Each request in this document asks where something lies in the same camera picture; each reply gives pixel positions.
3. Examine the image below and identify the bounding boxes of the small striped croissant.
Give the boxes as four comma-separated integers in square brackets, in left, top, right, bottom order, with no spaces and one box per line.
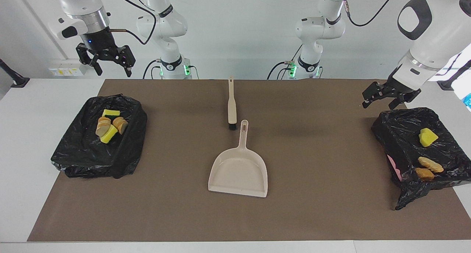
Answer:
[418,156,445,174]

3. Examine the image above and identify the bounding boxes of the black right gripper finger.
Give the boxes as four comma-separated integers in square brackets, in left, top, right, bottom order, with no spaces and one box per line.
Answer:
[76,43,103,76]
[117,44,136,78]

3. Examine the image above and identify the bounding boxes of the white wall outlet box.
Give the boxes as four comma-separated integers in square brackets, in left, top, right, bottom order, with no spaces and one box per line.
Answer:
[49,59,87,77]

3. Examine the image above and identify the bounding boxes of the black camera stand clamp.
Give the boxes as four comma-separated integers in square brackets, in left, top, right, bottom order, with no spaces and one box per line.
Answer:
[437,60,471,91]
[0,58,30,88]

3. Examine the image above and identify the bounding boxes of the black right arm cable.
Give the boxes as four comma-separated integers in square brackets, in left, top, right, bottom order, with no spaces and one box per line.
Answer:
[105,0,159,46]

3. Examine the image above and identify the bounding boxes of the striped bread loaf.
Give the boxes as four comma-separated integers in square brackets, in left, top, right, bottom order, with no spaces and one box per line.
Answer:
[95,117,111,138]

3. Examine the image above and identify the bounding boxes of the brown bread roll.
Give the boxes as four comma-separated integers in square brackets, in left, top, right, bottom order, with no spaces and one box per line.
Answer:
[415,167,436,182]

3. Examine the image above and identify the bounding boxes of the black base cable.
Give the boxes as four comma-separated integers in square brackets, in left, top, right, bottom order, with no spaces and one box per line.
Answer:
[143,59,162,79]
[267,61,295,79]

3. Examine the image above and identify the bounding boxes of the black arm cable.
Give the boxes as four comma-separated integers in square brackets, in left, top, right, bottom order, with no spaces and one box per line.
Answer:
[341,0,471,71]
[105,0,159,46]

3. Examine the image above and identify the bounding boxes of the plain yellow sponge piece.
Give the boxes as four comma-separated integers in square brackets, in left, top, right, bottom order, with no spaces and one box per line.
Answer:
[418,128,439,148]

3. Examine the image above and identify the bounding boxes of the black plastic trash bag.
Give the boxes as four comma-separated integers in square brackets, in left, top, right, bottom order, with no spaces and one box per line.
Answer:
[371,107,471,210]
[51,94,148,179]

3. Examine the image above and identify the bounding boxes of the large striped croissant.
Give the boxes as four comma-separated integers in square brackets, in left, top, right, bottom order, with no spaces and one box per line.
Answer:
[112,117,129,135]

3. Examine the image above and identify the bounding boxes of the pink bin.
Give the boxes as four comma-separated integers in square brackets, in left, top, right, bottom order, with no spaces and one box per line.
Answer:
[386,154,403,182]

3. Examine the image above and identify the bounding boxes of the beige plastic dustpan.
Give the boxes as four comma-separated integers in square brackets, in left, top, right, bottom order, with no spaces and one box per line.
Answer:
[208,120,269,198]

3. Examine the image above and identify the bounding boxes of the beige hand brush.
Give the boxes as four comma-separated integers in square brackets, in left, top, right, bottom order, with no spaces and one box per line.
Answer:
[227,76,238,131]

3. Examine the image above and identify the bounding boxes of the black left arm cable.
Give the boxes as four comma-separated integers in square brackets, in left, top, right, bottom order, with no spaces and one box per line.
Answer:
[341,0,471,71]

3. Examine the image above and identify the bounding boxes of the notched yellow green sponge piece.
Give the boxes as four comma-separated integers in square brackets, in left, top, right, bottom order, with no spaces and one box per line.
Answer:
[100,125,118,144]

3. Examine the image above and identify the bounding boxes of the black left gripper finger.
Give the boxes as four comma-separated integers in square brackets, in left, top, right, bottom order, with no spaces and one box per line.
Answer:
[361,81,384,109]
[388,89,422,110]

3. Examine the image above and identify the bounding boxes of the brown paper table mat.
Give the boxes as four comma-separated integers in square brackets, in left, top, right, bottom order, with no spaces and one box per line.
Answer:
[28,79,471,242]

